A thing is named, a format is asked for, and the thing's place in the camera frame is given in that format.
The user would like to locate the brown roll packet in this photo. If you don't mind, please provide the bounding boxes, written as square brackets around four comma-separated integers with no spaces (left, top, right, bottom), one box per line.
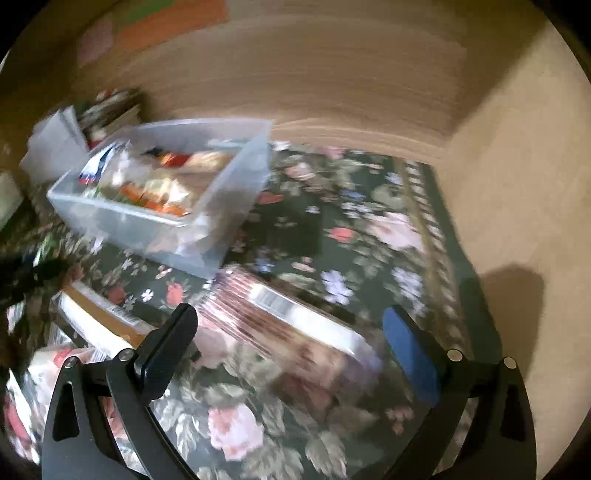
[207,265,385,416]
[50,281,158,357]

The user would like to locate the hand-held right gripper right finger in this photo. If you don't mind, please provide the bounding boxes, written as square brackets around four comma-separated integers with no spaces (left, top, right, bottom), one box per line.
[382,304,539,480]

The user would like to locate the clear plastic container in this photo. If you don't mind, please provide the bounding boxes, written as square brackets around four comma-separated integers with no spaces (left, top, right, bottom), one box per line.
[48,119,273,280]

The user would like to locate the green sticky note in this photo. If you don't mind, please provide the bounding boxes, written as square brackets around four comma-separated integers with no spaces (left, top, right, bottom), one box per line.
[124,0,185,24]

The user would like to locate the pink sticky note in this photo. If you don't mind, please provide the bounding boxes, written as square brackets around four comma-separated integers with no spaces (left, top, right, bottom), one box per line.
[75,14,116,68]

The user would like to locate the orange sticky note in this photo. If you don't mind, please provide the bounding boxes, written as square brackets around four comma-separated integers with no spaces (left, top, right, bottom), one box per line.
[113,0,232,51]

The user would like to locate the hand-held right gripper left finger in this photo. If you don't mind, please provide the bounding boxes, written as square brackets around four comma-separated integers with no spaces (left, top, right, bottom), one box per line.
[41,302,199,480]

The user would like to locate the orange pastry packet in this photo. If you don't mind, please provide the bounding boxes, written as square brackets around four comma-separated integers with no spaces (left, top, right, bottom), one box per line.
[119,178,194,217]

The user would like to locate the stack of books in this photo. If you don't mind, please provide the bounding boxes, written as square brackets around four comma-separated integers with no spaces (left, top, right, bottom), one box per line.
[78,89,145,140]

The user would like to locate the white papers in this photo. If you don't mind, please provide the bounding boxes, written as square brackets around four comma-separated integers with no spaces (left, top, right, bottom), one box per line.
[21,107,89,184]

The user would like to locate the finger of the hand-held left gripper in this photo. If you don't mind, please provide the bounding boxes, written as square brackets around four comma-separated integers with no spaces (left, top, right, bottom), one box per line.
[0,251,71,306]

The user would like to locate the floral tablecloth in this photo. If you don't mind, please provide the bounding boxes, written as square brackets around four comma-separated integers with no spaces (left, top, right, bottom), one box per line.
[0,141,502,480]

